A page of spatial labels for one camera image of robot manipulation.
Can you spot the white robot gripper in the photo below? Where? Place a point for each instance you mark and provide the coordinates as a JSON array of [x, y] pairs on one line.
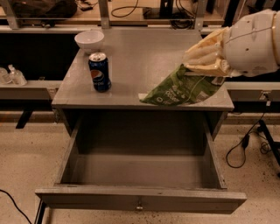
[[250, 44]]

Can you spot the green jalapeno chip bag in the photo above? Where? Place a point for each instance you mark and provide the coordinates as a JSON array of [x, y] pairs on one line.
[[182, 86]]

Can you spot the open grey top drawer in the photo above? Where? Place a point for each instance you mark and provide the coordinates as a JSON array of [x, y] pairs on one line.
[[109, 172]]

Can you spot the black bag on shelf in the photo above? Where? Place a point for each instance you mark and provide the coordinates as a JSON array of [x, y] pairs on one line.
[[44, 8]]

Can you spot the grey wooden cabinet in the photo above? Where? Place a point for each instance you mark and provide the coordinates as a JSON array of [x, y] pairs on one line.
[[138, 59]]

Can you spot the blue Pepsi can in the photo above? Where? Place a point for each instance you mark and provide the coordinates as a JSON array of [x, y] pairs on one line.
[[99, 70]]

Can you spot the white ceramic bowl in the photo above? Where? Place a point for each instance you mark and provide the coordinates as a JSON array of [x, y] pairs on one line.
[[90, 41]]

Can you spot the clear plastic bottles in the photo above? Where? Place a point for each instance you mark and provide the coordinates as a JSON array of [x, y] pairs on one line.
[[12, 76]]

